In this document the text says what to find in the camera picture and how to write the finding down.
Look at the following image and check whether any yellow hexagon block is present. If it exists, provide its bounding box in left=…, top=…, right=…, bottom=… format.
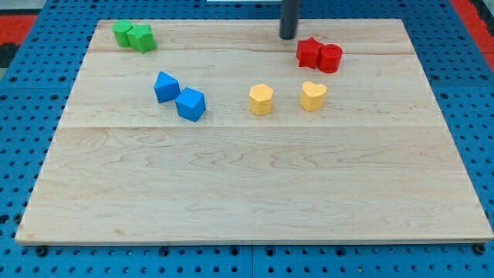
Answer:
left=249, top=83, right=273, bottom=116

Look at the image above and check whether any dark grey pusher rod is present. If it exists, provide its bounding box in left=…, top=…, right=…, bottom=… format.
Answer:
left=279, top=0, right=300, bottom=40

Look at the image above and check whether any blue cube block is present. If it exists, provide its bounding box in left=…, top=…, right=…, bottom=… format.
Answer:
left=175, top=87, right=205, bottom=122

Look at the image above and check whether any blue triangle block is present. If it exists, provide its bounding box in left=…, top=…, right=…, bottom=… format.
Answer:
left=154, top=71, right=181, bottom=103

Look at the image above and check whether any red star block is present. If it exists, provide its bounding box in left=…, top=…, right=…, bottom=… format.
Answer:
left=296, top=37, right=323, bottom=69

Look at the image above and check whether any red cylinder block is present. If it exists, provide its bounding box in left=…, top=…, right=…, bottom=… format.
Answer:
left=317, top=44, right=343, bottom=73

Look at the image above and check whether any green star block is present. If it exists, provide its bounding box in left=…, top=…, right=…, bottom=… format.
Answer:
left=127, top=24, right=156, bottom=53

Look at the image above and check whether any wooden board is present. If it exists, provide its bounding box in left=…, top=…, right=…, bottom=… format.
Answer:
left=15, top=19, right=493, bottom=246

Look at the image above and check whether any green cylinder block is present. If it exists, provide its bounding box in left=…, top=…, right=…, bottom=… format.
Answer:
left=112, top=19, right=133, bottom=48

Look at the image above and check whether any yellow heart block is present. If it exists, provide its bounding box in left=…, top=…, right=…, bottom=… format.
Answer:
left=300, top=81, right=327, bottom=112

